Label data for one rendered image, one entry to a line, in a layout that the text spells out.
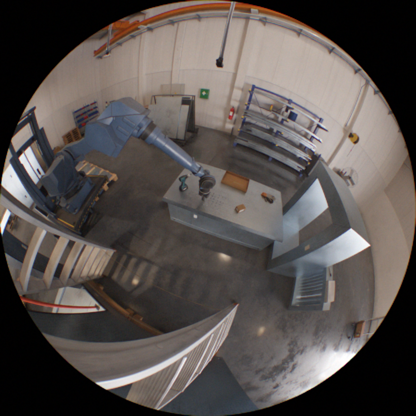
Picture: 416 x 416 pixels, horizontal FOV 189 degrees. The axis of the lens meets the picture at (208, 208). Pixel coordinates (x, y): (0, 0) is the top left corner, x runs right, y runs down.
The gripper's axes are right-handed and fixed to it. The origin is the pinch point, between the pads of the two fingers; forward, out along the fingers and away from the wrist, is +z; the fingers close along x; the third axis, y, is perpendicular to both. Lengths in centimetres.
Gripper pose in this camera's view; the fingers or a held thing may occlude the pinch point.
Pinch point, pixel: (203, 198)
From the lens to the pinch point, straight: 166.5
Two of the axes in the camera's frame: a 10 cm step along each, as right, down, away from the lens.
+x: -8.0, -5.4, 2.5
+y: 5.8, -6.1, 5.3
